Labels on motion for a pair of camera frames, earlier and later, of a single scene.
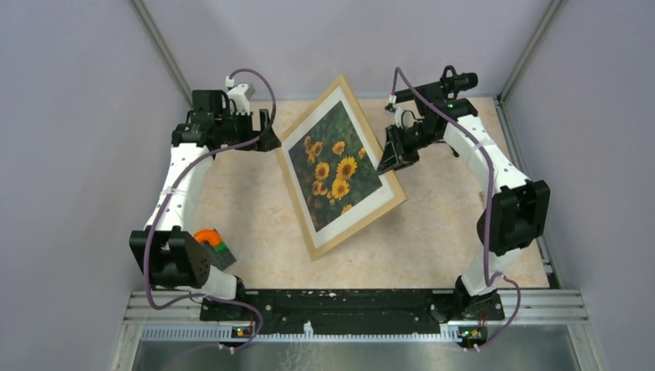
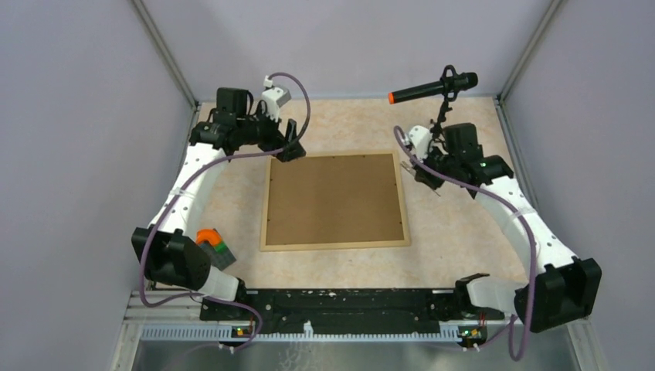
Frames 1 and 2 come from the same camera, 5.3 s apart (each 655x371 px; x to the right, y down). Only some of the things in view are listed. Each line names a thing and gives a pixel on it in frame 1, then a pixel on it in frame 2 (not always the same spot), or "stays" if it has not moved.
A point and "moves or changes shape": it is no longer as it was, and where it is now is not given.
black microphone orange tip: (451, 83) stays
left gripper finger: (265, 119) to (291, 140)
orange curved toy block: (211, 235) stays
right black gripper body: (418, 136) to (436, 157)
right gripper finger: (393, 156) to (408, 167)
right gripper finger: (410, 154) to (433, 184)
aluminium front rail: (174, 318) stays
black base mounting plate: (352, 310) stays
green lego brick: (222, 247) stays
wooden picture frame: (330, 164) moves or changes shape
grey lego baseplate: (220, 260) stays
